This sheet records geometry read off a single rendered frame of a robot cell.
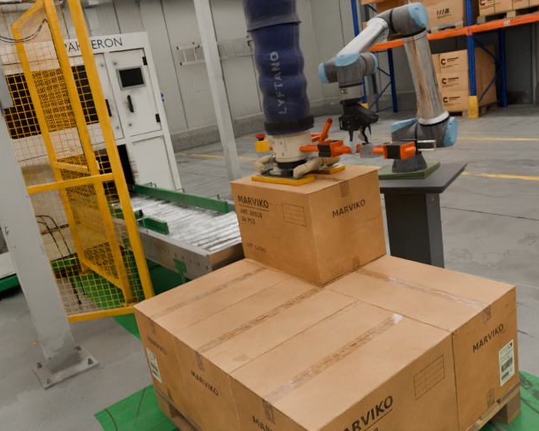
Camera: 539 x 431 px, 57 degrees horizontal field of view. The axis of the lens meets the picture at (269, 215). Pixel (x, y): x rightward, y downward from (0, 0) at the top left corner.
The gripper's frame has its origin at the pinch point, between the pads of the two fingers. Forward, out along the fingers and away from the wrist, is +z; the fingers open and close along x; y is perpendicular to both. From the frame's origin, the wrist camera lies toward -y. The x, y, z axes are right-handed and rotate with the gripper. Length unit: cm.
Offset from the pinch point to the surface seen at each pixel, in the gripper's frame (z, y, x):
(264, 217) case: 28, 45, 21
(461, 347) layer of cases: 60, -50, 17
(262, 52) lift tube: -43, 40, 11
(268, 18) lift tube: -56, 34, 9
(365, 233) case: 38.6, 9.8, -6.3
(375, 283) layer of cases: 53, -7, 8
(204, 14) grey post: -105, 359, -156
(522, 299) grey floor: 107, -8, -102
